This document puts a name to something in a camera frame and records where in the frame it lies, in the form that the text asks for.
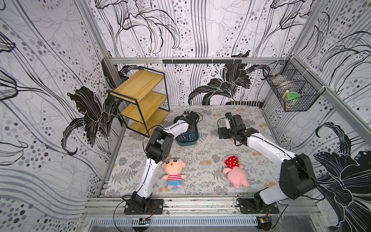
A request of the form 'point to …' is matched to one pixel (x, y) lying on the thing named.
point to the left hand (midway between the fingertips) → (187, 128)
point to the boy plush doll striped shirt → (174, 166)
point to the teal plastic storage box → (186, 143)
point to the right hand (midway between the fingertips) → (226, 128)
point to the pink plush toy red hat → (236, 176)
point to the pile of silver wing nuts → (182, 137)
